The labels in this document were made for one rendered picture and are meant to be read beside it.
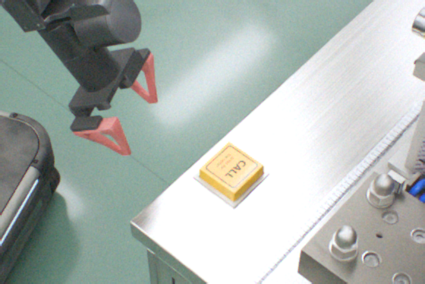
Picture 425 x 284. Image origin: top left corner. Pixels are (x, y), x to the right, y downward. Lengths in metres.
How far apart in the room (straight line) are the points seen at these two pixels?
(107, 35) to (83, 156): 1.47
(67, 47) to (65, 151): 1.43
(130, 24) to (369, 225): 0.39
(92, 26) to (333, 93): 0.52
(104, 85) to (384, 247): 0.41
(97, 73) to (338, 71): 0.50
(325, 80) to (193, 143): 1.09
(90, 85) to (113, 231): 1.24
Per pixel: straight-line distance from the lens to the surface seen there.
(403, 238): 1.11
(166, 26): 2.79
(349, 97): 1.41
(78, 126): 1.11
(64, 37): 1.06
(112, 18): 1.00
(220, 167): 1.27
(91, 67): 1.08
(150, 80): 1.17
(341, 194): 1.29
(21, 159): 2.18
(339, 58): 1.46
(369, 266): 1.08
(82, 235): 2.32
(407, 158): 1.30
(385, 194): 1.11
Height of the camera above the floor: 1.95
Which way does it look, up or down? 52 degrees down
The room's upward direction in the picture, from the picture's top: straight up
